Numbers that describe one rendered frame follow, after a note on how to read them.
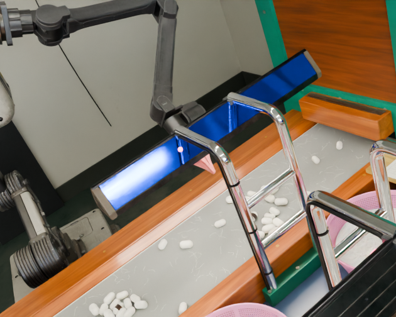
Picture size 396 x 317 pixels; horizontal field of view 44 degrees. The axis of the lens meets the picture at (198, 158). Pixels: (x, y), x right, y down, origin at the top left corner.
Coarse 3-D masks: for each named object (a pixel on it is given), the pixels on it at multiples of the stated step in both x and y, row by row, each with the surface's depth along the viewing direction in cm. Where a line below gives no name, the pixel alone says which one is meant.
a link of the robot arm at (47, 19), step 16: (128, 0) 159; (144, 0) 161; (160, 0) 161; (48, 16) 145; (64, 16) 147; (80, 16) 151; (96, 16) 154; (112, 16) 157; (128, 16) 161; (176, 16) 163; (64, 32) 155
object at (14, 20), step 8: (8, 8) 147; (16, 8) 147; (8, 16) 143; (16, 16) 144; (24, 16) 146; (8, 24) 143; (16, 24) 144; (24, 24) 146; (32, 24) 147; (8, 32) 144; (16, 32) 146; (24, 32) 147; (32, 32) 149; (8, 40) 145
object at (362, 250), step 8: (344, 232) 119; (336, 240) 119; (360, 240) 115; (368, 240) 115; (376, 240) 114; (352, 248) 114; (360, 248) 113; (368, 248) 113; (376, 248) 112; (344, 256) 114; (352, 256) 113; (360, 256) 111; (352, 264) 111
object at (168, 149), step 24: (288, 72) 118; (312, 72) 120; (264, 96) 115; (288, 96) 117; (216, 120) 110; (240, 120) 112; (168, 144) 106; (120, 168) 103; (144, 168) 104; (168, 168) 105; (96, 192) 100; (120, 192) 101; (144, 192) 103
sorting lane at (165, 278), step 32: (320, 128) 158; (320, 160) 145; (352, 160) 140; (224, 192) 148; (288, 192) 138; (192, 224) 141; (256, 224) 131; (160, 256) 134; (192, 256) 129; (224, 256) 125; (96, 288) 132; (128, 288) 128; (160, 288) 124; (192, 288) 120
